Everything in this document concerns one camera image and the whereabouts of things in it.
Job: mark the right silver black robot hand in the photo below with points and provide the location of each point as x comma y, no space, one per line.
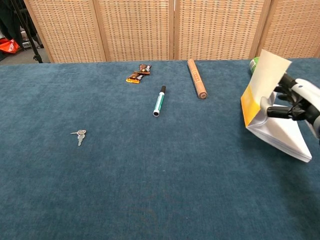
306,100

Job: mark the white notebook with yellow cover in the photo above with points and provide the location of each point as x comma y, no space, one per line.
265,75

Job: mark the green drink can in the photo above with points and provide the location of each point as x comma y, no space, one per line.
253,65

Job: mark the brown cylindrical tube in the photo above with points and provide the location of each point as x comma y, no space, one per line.
196,77

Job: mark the green white marker pen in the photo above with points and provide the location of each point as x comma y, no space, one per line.
159,102

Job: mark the brown orange candy bar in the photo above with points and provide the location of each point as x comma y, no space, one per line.
134,78
145,69

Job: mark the wicker folding screen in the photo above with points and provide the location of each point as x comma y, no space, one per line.
140,30

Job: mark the blue table mat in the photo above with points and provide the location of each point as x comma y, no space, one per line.
125,175

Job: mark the small silver key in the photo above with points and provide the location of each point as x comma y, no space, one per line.
80,140
80,132

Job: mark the black tripod stand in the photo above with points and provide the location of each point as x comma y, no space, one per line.
32,42

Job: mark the orange red bag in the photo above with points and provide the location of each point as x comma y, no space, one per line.
8,46

